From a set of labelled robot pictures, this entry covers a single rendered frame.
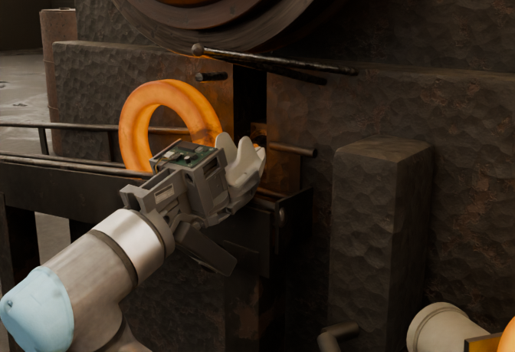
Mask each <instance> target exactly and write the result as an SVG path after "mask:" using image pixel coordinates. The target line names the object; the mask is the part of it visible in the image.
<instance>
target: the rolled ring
mask: <svg viewBox="0 0 515 352"><path fill-rule="evenodd" d="M159 105H165V106H167V107H170V108H172V109H173V110H174V111H175V112H176V113H177V114H178V115H179V116H180V117H181V118H182V119H183V120H184V122H185V124H186V126H187V127H188V129H189V132H190V135H191V138H192V142H193V143H197V144H201V145H205V146H211V147H215V140H216V137H217V135H219V134H220V133H222V128H221V124H220V122H219V119H218V117H217V115H216V113H215V111H214V109H213V108H212V106H211V104H210V103H209V102H208V101H207V99H206V98H205V97H204V96H203V95H202V94H201V93H200V92H199V91H198V90H196V89H195V88H194V87H193V86H191V85H189V84H187V83H185V82H182V81H178V80H173V79H166V80H160V81H150V82H148V83H145V84H142V85H141V86H139V87H138V88H137V89H135V90H134V91H133V92H132V93H131V95H129V97H128V98H127V100H126V102H125V104H124V105H123V109H122V111H121V115H120V122H119V143H120V151H121V155H122V158H123V161H124V164H125V167H126V168H127V169H134V170H141V171H148V172H152V169H151V166H150V164H149V160H150V159H151V158H152V157H153V156H152V154H151V151H150V148H149V142H148V126H149V120H150V118H151V116H152V114H153V112H154V110H155V109H156V108H157V107H158V106H159Z"/></svg>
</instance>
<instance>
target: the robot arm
mask: <svg viewBox="0 0 515 352"><path fill-rule="evenodd" d="M163 154H164V155H163ZM265 161H266V153H265V149H264V148H263V147H260V146H259V147H255V148H254V145H253V143H252V142H251V139H250V138H249V137H246V136H245V137H242V138H241V140H240V141H239V144H238V148H237V147H236V146H235V144H234V142H233V140H232V139H231V137H230V136H229V134H228V133H226V132H222V133H220V134H219V135H217V137H216V140H215V147H211V146H205V145H201V144H197V143H191V142H187V141H182V139H178V140H177V141H175V142H174V143H173V144H171V145H170V146H168V147H166V148H165V149H164V150H163V151H161V152H160V153H158V154H156V155H155V156H154V157H153V158H151V159H150V160H149V164H150V166H151V169H152V172H153V175H154V177H153V178H151V179H150V180H148V181H147V182H145V183H144V184H142V185H141V186H140V187H137V186H132V185H130V184H128V185H127V186H125V187H124V188H122V189H121V190H120V195H121V197H122V200H123V203H124V205H125V206H124V207H123V208H122V209H118V210H117V211H115V212H114V213H113V214H111V215H110V216H108V217H107V218H106V219H104V220H103V221H102V222H100V223H99V224H98V225H96V226H95V227H93V228H92V229H91V230H90V231H89V232H87V233H86V234H84V235H82V236H81V237H80V238H79V239H77V240H76V241H75V242H73V243H72V244H70V245H69V246H68V247H66V248H65V249H64V250H62V251H61V252H59V253H58V254H57V255H55V256H54V257H53V258H51V259H50V260H49V261H47V262H45V263H44V264H43V265H42V266H39V267H37V268H35V269H33V270H32V271H31V272H30V273H29V274H28V276H27V278H25V279H24V280H23V281H21V282H20V283H19V284H18V285H16V286H15V287H14V288H13V289H11V290H10V291H9V292H8V293H7V294H5V295H4V297H3V298H2V299H1V301H0V317H1V319H2V322H3V324H4V325H5V327H6V329H7V330H8V332H9V333H10V334H11V335H12V336H13V338H14V339H15V341H16V342H17V344H18V345H19V346H20V347H21V348H22V349H23V350H24V351H25V352H152V351H151V350H150V349H148V348H147V347H145V346H143V345H142V344H141V343H140V342H138V341H137V340H136V338H135V337H134V336H133V334H132V332H131V330H130V327H129V325H128V323H127V321H126V318H125V316H124V314H123V312H122V310H121V308H120V306H119V305H118V303H119V302H120V301H121V300H122V299H124V298H125V297H126V296H127V295H128V294H129V293H130V292H131V291H132V290H133V289H134V288H136V287H137V286H138V285H140V284H141V283H142V282H143V281H144V280H145V279H147V278H148V277H149V276H150V275H151V274H152V273H153V272H154V271H155V270H156V269H157V268H159V267H160V266H161V265H162V264H163V262H164V260H165V259H166V258H167V257H168V256H170V255H171V254H172V253H173V252H174V250H175V247H176V248H178V249H179V250H181V251H182V252H184V253H186V254H187V255H188V256H189V257H191V258H193V259H194V260H196V261H197V262H198V263H199V264H200V266H201V267H202V269H204V270H205V271H206V272H209V273H217V272H218V273H220V274H222V275H225V276H230V275H231V273H232V271H233V269H234V267H235V265H236V263H237V259H236V258H235V257H233V256H232V255H230V254H229V253H228V252H227V251H226V249H225V247H224V246H222V245H220V244H218V243H214V242H213V241H212V240H211V239H209V238H208V237H207V236H205V235H204V234H202V233H201V232H200V231H199V229H200V228H201V227H203V228H208V227H209V226H213V225H216V224H219V223H220V222H221V221H222V220H224V219H226V218H227V217H229V216H230V215H234V214H235V213H236V212H237V211H238V210H239V209H240V208H241V207H243V206H245V205H246V204H247V203H248V202H249V201H250V200H251V199H252V198H253V196H254V194H255V193H256V190H257V188H258V186H259V183H260V181H261V175H262V173H263V171H264V165H265ZM227 189H228V190H227Z"/></svg>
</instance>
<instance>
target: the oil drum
mask: <svg viewBox="0 0 515 352"><path fill-rule="evenodd" d="M39 14H40V22H41V36H42V44H43V53H44V59H43V62H44V68H45V76H46V84H47V92H48V108H49V115H50V123H60V121H59V113H58V105H57V89H56V80H55V73H54V56H53V48H52V44H53V43H54V42H56V41H77V22H76V12H75V9H70V8H59V9H43V10H41V12H39ZM51 138H52V146H53V151H54V152H55V153H56V154H57V155H58V156H63V154H62V145H61V130H59V129H51Z"/></svg>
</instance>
